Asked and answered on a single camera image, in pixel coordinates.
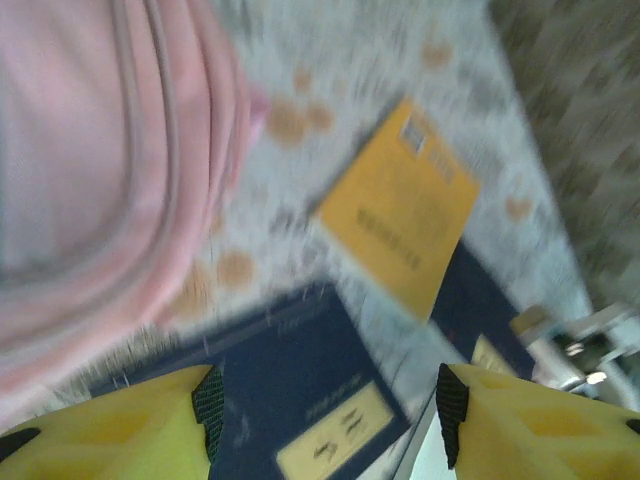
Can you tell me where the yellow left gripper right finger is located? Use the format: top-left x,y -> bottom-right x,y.
435,362 -> 640,480

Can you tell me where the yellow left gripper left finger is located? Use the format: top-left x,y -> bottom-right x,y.
0,363 -> 227,480

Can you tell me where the navy book with yellow label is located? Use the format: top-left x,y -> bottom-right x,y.
429,239 -> 539,386
88,283 -> 419,480

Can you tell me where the yellow paperback book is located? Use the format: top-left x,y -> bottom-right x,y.
304,97 -> 482,325

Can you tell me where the pink student backpack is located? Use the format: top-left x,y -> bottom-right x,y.
0,0 -> 271,426

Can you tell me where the floral table cover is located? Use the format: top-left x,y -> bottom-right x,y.
49,0 -> 599,401

